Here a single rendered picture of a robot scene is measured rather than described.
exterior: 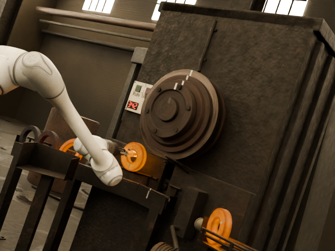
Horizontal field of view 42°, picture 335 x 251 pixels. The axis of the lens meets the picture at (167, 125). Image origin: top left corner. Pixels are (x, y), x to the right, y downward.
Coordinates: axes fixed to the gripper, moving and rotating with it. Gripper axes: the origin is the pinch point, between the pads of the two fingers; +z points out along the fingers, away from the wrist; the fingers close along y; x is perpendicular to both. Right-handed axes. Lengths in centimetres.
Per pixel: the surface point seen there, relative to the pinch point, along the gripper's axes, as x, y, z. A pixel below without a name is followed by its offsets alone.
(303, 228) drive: -16, 70, 90
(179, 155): 7.7, 30.1, -2.8
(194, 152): 11.7, 37.4, -2.7
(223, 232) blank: -13, 74, -22
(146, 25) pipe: 209, -527, 547
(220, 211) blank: -7, 68, -18
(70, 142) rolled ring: -9, -54, 3
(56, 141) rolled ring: -11, -62, -1
